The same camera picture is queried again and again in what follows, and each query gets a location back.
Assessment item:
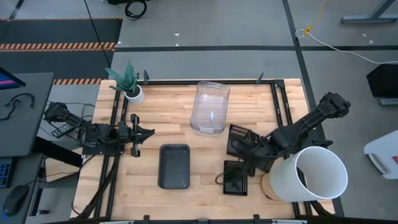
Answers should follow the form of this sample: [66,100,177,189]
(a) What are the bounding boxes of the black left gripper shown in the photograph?
[118,113,155,158]

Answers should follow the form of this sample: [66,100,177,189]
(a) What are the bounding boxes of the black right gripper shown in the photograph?
[231,136,279,183]

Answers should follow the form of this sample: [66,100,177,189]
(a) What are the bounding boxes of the black perforated basket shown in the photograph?
[223,160,249,197]
[226,124,261,158]
[248,149,278,174]

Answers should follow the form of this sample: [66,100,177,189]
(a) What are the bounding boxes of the round wooden lamp base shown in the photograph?
[260,172,282,202]

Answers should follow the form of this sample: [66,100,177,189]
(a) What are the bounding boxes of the white plant pot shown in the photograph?
[124,85,146,106]

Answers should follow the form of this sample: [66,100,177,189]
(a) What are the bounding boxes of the white cylindrical bucket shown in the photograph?
[269,146,348,202]

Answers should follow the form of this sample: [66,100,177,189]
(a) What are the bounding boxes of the green artificial plant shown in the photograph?
[104,62,140,94]

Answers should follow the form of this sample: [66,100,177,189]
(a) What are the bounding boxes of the small black flat device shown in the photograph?
[51,123,75,139]

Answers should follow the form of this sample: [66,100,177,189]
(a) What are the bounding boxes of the grey desk top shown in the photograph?
[0,72,54,158]

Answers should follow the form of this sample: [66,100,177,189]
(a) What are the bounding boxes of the black mat with hazard stripes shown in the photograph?
[0,17,123,85]

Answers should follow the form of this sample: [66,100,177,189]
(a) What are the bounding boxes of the white plastic object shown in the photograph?
[363,129,398,180]

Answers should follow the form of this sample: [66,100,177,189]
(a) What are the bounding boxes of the dark keyboard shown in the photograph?
[0,157,15,189]

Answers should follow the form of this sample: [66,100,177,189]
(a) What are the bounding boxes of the black computer mouse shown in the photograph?
[2,185,29,217]

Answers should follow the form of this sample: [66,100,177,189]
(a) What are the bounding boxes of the computer monitor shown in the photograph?
[0,67,26,91]

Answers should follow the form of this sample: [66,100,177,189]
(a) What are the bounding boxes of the black box on floor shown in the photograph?
[366,63,398,107]

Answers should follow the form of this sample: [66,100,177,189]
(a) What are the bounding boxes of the grey metal table leg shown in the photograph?
[340,0,398,25]

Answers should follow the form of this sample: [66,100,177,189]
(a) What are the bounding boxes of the black aluminium table frame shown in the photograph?
[93,78,336,224]

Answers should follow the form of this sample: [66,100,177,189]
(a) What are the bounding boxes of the black cable bundle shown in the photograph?
[71,158,119,219]

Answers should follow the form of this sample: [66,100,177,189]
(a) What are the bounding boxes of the thin black floor cable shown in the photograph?
[83,0,112,68]

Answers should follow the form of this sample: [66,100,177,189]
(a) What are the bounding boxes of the coiled black cable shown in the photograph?
[124,0,147,21]

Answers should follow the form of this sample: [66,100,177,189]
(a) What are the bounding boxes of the black cable on desk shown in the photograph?
[0,92,35,121]

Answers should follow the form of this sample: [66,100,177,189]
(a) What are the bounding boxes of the white floor cable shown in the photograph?
[295,29,398,65]

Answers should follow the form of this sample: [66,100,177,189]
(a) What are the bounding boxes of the yellow floor cable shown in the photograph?
[303,0,328,35]

